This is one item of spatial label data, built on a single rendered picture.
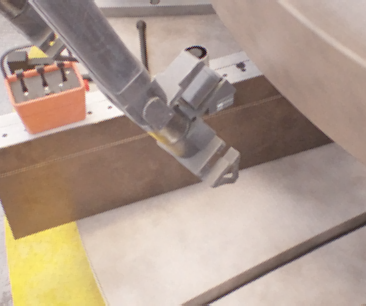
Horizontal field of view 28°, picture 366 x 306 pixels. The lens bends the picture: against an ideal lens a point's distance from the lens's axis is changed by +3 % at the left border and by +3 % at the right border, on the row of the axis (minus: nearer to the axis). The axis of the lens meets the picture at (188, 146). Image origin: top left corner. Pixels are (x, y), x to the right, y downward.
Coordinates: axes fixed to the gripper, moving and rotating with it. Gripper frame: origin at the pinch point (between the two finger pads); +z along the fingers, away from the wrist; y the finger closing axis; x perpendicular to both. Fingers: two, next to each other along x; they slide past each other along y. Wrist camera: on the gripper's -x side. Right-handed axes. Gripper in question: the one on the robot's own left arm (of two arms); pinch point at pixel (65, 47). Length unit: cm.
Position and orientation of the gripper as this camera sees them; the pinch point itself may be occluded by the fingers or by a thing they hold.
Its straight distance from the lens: 149.3
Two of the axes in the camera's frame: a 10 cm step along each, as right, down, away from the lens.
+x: -6.2, 7.8, -0.2
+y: -6.3, -4.9, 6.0
